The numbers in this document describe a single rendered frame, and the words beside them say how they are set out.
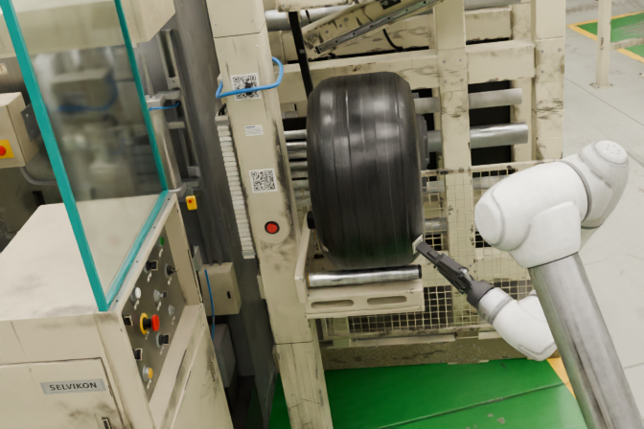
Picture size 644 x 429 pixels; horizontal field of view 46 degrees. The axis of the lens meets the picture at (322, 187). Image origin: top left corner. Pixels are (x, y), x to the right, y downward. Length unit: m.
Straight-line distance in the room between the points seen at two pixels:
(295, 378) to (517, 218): 1.37
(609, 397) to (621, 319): 2.11
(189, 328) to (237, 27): 0.85
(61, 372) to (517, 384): 1.96
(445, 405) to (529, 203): 1.81
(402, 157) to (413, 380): 1.47
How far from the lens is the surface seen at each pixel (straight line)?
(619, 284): 3.82
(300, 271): 2.25
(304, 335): 2.50
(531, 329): 1.97
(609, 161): 1.53
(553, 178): 1.48
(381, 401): 3.18
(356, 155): 1.98
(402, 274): 2.25
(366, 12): 2.42
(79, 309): 1.74
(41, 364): 1.84
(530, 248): 1.45
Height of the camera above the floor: 2.16
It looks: 27 degrees down
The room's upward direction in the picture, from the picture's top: 8 degrees counter-clockwise
